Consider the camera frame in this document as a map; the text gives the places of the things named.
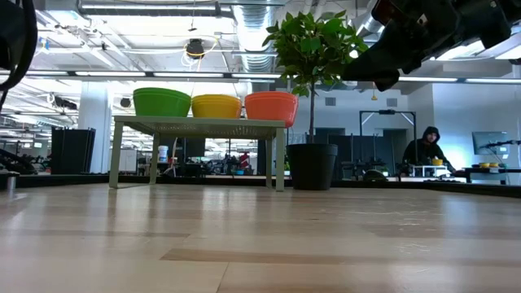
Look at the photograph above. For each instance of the computer monitor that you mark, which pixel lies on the computer monitor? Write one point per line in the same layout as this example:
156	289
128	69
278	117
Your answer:
490	142

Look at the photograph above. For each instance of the pale green perforated metal shelf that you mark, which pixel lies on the pale green perforated metal shelf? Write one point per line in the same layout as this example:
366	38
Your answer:
195	124

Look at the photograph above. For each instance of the orange plastic mini bowl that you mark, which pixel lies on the orange plastic mini bowl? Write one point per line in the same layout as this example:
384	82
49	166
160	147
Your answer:
271	92
271	96
271	109

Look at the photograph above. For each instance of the white background shelf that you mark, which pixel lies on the white background shelf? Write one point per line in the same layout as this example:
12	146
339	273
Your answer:
427	167

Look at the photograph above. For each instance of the dark background table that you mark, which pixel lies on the dark background table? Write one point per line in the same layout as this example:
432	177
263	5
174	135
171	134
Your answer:
488	171

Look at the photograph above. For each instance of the black aluminium table frame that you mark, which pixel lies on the black aluminium table frame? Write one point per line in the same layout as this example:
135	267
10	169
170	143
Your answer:
447	189

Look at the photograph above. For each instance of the person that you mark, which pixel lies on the person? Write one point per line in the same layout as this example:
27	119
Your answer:
425	152
244	159

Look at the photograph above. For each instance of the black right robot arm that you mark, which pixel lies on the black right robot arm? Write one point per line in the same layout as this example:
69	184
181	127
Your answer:
488	20

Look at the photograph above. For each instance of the silver ventilation duct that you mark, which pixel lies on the silver ventilation duct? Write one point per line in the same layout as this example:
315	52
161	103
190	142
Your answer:
256	32

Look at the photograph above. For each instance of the black cup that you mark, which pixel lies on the black cup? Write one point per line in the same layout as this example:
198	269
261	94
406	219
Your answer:
311	167

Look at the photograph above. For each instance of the green leafy potted plant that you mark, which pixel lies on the green leafy potted plant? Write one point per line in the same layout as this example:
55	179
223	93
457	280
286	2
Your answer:
313	45

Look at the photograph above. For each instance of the black partition panel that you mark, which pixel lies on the black partition panel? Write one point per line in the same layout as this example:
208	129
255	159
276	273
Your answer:
73	150

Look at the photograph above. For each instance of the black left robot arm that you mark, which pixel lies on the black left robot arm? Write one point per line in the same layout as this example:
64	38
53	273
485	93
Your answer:
10	32

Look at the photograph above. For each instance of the black ceiling device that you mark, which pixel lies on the black ceiling device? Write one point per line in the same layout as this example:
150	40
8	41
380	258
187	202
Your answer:
195	49

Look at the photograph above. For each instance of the black background rig frame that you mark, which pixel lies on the black background rig frame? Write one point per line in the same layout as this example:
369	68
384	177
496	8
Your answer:
386	111

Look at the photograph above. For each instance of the ceiling light strip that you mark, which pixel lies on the ceiling light strip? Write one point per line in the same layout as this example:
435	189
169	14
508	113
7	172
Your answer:
110	74
427	79

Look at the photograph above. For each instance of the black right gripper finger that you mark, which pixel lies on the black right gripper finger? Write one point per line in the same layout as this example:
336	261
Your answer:
386	83
374	65

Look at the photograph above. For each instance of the green plastic mini bowl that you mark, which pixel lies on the green plastic mini bowl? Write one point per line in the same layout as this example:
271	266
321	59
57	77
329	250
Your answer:
162	106
162	92

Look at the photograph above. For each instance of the yellow plastic mini bowl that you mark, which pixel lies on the yellow plastic mini bowl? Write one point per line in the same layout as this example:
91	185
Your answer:
216	109
216	97

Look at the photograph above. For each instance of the white bucket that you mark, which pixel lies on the white bucket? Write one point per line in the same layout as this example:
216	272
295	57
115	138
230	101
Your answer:
163	154

